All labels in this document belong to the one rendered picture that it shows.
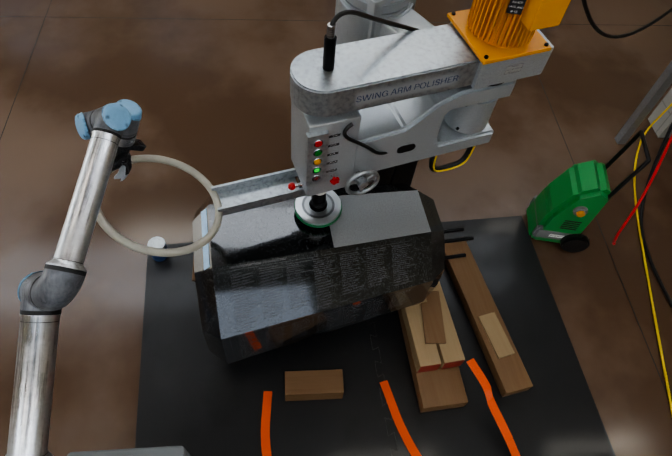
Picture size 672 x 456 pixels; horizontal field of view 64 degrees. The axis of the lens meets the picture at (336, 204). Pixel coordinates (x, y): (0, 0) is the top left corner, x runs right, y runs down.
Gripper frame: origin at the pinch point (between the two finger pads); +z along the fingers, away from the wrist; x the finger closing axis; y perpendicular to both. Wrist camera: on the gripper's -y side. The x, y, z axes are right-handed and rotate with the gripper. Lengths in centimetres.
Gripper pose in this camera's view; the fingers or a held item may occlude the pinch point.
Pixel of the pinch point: (118, 173)
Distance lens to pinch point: 233.1
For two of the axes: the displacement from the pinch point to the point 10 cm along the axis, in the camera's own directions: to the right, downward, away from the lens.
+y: -5.5, 4.1, -7.3
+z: -4.2, 6.2, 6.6
